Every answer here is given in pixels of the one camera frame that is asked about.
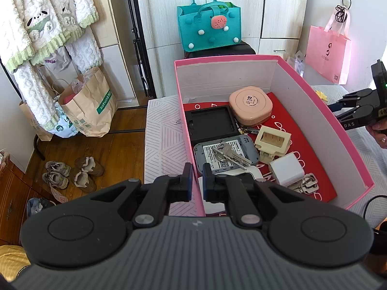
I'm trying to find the black hair ties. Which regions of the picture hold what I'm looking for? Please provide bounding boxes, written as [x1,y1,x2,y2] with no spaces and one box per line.
[335,0,352,24]

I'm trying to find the beige plastic holder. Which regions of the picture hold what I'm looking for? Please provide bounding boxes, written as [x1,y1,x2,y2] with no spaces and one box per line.
[254,126,291,164]

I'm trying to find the brown paper bag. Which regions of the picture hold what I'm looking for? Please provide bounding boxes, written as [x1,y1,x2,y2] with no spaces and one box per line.
[58,67,117,138]

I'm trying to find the black suitcase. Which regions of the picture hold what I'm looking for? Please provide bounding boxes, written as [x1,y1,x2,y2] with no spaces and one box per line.
[184,41,256,59]

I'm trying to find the pink shopping bag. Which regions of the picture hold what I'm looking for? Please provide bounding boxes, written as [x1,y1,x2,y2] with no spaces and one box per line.
[306,5,352,85]

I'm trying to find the white mobile wifi device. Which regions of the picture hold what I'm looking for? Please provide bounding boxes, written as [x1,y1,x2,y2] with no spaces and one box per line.
[203,166,266,215]

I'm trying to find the white fleece robe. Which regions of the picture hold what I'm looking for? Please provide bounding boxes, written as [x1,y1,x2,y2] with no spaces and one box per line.
[1,0,102,132]

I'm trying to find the teal felt handbag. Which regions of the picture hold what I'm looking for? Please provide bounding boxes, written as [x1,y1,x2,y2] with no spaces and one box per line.
[177,0,242,52]

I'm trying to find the brown fuzzy slipper pair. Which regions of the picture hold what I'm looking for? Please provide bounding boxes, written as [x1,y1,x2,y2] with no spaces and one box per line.
[70,156,104,193]

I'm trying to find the white power adapter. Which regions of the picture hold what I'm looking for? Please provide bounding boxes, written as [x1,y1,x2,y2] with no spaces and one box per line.
[268,152,305,187]

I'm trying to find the white plastic bag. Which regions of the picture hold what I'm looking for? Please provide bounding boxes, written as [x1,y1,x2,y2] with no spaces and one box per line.
[50,101,79,138]

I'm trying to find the clear plastic bag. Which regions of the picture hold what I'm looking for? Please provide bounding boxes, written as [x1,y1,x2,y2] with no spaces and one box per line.
[287,51,305,77]

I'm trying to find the grey sneaker pair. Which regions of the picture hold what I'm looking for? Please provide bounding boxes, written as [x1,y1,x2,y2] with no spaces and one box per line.
[42,160,72,189]

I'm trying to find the grey pocket router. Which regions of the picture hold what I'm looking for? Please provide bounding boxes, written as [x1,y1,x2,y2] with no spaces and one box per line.
[193,135,259,176]

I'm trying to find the pink rounded square case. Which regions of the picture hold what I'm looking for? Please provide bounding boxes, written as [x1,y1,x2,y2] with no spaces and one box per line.
[229,87,273,126]

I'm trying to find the person's right hand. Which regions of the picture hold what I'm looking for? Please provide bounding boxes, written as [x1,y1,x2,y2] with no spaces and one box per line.
[366,119,387,149]

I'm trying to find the pink cardboard box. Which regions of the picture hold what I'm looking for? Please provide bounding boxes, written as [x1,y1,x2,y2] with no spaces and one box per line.
[174,54,375,215]

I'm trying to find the yellow starfish hair clip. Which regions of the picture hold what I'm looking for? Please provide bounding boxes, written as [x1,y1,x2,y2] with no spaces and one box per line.
[315,90,328,103]

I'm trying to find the red glasses-print box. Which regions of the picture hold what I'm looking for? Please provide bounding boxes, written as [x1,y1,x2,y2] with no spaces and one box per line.
[183,92,337,202]

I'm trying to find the black clothes rack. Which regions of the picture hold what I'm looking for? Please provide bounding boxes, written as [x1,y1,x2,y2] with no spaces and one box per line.
[127,0,157,98]

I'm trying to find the wooden dresser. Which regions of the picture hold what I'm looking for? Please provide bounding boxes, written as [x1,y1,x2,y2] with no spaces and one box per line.
[0,151,52,245]

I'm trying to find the black rubber case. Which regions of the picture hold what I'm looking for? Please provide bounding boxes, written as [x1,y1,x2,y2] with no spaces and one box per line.
[185,105,239,146]

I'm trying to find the silver key bunch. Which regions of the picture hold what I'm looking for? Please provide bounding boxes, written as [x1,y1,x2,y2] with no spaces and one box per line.
[213,141,252,170]

